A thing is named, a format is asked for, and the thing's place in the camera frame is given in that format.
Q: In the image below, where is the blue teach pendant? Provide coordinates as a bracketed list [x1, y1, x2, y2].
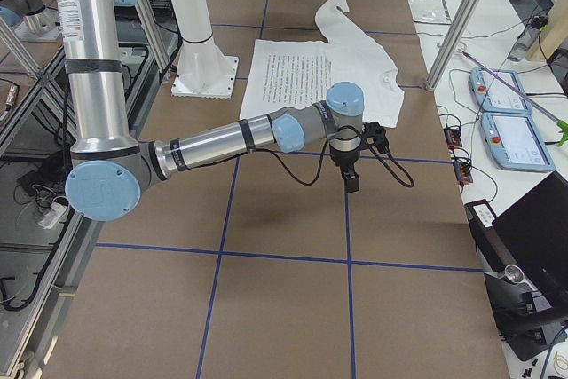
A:
[469, 67, 533, 115]
[481, 113, 556, 172]

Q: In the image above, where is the clear water bottle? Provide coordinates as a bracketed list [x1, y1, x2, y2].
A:
[508, 14, 548, 62]

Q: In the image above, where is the aluminium frame post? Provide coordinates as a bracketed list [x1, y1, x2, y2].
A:
[425, 0, 480, 91]

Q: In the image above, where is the black laptop computer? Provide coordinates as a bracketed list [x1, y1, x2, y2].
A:
[465, 171, 567, 306]

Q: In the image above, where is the lower blue teach pendant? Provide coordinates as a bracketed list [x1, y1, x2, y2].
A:
[481, 113, 556, 172]

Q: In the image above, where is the small orange circuit board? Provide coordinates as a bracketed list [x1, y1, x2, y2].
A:
[443, 126, 463, 149]

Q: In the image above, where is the white long-sleeve printed shirt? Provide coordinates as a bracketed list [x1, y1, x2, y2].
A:
[240, 0, 404, 128]

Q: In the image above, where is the upper blue teach pendant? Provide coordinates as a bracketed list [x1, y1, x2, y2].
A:
[469, 67, 533, 115]

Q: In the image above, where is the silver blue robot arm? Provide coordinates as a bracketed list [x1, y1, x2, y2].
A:
[56, 0, 364, 222]

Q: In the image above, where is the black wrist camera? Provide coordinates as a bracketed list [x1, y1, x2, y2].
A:
[362, 122, 391, 154]

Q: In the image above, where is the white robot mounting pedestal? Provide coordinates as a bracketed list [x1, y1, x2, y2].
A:
[171, 0, 239, 99]

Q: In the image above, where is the white power strip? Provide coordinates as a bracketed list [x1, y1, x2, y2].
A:
[37, 201, 69, 229]

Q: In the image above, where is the metal reacher grabber tool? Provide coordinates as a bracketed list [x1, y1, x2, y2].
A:
[457, 48, 568, 147]

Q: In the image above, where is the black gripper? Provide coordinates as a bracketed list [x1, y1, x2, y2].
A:
[329, 138, 360, 193]

